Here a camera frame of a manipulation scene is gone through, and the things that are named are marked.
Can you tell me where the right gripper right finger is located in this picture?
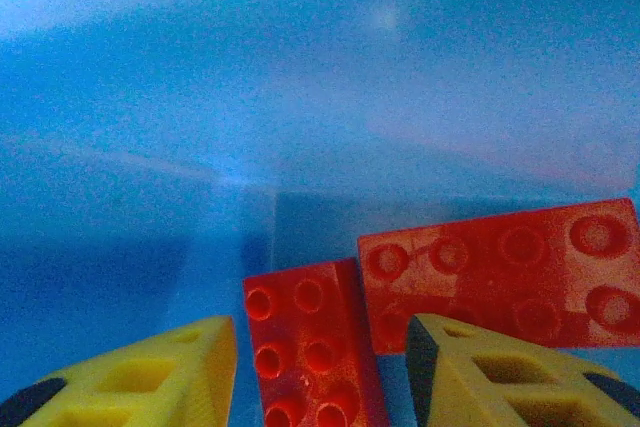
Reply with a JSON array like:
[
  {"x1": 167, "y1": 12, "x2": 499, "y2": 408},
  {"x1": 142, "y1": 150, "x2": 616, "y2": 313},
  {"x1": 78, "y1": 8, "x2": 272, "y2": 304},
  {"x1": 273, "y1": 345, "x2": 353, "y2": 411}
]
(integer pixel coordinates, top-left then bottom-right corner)
[{"x1": 405, "y1": 313, "x2": 640, "y2": 427}]

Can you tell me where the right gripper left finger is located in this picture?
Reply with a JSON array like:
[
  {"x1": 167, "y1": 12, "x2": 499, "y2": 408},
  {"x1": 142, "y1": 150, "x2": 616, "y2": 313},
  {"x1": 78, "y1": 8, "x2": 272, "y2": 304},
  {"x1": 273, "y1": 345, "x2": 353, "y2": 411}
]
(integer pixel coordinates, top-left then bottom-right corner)
[{"x1": 0, "y1": 315, "x2": 237, "y2": 427}]

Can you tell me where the red lego brick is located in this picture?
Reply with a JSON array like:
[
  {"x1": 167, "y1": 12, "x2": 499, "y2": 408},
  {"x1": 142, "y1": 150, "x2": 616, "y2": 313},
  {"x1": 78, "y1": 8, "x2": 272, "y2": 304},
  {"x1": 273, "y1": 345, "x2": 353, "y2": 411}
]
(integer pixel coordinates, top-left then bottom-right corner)
[
  {"x1": 356, "y1": 197, "x2": 640, "y2": 356},
  {"x1": 242, "y1": 257, "x2": 391, "y2": 427}
]

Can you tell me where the blue three-compartment bin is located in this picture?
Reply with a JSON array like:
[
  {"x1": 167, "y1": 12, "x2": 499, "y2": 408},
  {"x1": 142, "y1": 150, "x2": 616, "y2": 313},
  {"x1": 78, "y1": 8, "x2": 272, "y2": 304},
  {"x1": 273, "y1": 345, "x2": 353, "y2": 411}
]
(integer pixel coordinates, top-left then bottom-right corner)
[{"x1": 0, "y1": 0, "x2": 640, "y2": 427}]

